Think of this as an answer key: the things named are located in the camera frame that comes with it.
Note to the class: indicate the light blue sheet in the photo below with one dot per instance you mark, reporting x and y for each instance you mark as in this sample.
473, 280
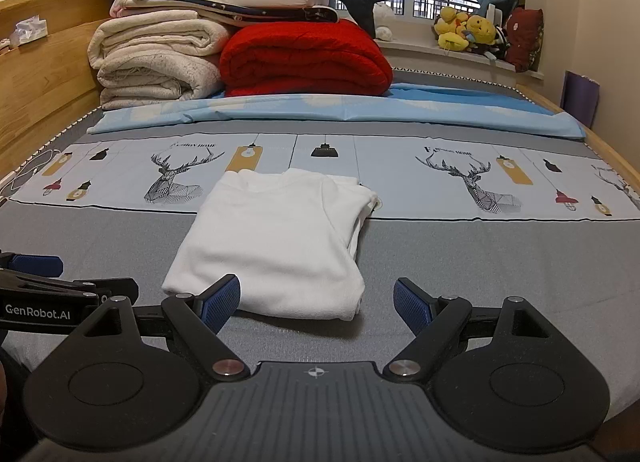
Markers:
325, 109

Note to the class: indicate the dark patterned folded cloth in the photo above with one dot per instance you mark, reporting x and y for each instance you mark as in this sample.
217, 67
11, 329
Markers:
260, 11

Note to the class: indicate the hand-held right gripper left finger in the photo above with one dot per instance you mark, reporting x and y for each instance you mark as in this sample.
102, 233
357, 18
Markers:
220, 304

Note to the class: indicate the cream folded quilt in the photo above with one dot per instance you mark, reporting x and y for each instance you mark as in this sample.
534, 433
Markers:
160, 39
160, 81

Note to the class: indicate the deer printed bed sheet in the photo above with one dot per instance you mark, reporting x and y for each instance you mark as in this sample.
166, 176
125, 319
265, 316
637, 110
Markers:
390, 176

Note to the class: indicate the yellow and blue plush toy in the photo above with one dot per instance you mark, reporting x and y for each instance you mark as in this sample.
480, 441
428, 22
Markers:
480, 30

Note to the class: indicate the red folded blanket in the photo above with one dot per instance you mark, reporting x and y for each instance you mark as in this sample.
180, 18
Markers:
305, 59

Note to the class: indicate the yellow duck plush toy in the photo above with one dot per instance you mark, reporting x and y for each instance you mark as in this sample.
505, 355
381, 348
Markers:
450, 26

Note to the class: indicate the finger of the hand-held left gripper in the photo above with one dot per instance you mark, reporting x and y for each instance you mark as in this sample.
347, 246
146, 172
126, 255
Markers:
117, 288
37, 266

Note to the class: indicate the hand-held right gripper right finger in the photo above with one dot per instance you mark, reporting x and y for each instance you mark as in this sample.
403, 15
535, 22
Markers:
412, 304

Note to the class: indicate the window sill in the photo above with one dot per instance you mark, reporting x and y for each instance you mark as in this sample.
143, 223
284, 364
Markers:
450, 59

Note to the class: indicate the white plush toy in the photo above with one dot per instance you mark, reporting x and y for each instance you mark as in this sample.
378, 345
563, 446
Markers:
384, 21

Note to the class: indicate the striped plush toy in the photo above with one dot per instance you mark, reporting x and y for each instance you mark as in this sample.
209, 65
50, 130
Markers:
497, 44

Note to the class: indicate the tissue pack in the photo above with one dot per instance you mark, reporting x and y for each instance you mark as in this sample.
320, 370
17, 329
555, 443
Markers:
30, 30

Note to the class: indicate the white long-sleeve shirt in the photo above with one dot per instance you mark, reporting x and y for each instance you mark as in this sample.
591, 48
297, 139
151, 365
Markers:
270, 242

